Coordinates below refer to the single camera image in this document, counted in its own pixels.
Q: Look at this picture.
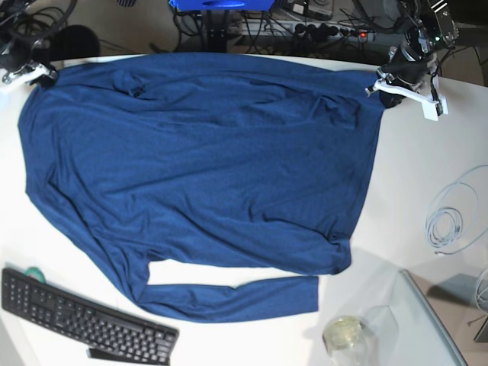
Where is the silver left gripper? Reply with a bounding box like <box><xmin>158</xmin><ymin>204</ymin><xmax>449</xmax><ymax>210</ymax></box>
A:
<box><xmin>379</xmin><ymin>1</ymin><xmax>458</xmax><ymax>109</ymax></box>

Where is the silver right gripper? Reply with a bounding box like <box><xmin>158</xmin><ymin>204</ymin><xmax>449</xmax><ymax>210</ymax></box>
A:
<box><xmin>1</xmin><ymin>36</ymin><xmax>42</xmax><ymax>72</ymax></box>

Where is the dark blue t-shirt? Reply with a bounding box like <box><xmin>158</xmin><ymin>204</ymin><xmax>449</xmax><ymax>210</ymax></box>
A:
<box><xmin>18</xmin><ymin>53</ymin><xmax>384</xmax><ymax>323</ymax></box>

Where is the black round stool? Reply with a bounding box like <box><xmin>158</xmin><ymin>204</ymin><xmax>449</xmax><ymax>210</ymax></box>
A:
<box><xmin>50</xmin><ymin>24</ymin><xmax>101</xmax><ymax>61</ymax></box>

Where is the blue box with hole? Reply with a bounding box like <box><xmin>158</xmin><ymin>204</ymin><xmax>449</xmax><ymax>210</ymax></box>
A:
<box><xmin>169</xmin><ymin>0</ymin><xmax>275</xmax><ymax>11</ymax></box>

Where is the green tape roll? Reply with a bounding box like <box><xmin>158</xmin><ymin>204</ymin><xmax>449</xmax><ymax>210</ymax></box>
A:
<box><xmin>24</xmin><ymin>267</ymin><xmax>46</xmax><ymax>284</ymax></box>

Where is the clear glass jar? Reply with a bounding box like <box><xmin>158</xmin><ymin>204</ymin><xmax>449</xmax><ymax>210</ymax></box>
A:
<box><xmin>323</xmin><ymin>306</ymin><xmax>400</xmax><ymax>365</ymax></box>

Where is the black computer keyboard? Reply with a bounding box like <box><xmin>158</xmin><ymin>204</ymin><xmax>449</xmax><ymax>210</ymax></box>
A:
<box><xmin>1</xmin><ymin>268</ymin><xmax>179</xmax><ymax>365</ymax></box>

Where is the white camera bracket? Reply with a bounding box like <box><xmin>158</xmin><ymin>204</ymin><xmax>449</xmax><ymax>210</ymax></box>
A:
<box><xmin>365</xmin><ymin>69</ymin><xmax>449</xmax><ymax>121</ymax></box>
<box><xmin>1</xmin><ymin>61</ymin><xmax>57</xmax><ymax>95</ymax></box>

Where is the coiled white cable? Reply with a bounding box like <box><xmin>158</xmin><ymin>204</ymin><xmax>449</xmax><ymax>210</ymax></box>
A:
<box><xmin>425</xmin><ymin>164</ymin><xmax>488</xmax><ymax>255</ymax></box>

